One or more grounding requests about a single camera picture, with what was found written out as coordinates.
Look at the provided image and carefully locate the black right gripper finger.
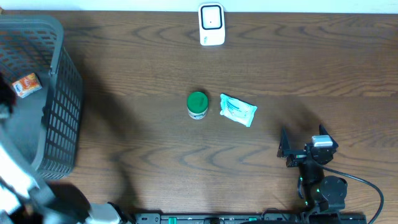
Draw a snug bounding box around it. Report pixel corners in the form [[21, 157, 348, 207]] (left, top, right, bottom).
[[318, 124, 338, 149], [277, 128, 291, 157]]

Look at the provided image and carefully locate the teal wet wipes pack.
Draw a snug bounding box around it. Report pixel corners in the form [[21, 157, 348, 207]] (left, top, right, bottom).
[[220, 93, 257, 128]]

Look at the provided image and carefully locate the green lid jar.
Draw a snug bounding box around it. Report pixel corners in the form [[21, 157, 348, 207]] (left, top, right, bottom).
[[187, 91, 208, 119]]

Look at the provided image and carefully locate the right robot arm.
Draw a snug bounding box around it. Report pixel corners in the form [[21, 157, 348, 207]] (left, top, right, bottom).
[[277, 125, 348, 223]]

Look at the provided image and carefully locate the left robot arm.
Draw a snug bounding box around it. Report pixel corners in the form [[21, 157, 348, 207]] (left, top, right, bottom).
[[1, 79, 135, 223]]

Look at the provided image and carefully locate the white barcode scanner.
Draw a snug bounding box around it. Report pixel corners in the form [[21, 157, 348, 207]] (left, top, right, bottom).
[[198, 2, 226, 46]]

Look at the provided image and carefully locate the grey plastic mesh basket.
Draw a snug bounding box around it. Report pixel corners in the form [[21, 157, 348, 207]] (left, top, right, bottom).
[[1, 15, 83, 179]]

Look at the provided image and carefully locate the orange snack packet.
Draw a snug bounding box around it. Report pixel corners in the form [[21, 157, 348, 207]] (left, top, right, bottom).
[[12, 73, 42, 98]]

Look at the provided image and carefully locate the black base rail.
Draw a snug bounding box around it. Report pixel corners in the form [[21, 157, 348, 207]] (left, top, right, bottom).
[[131, 210, 367, 224]]

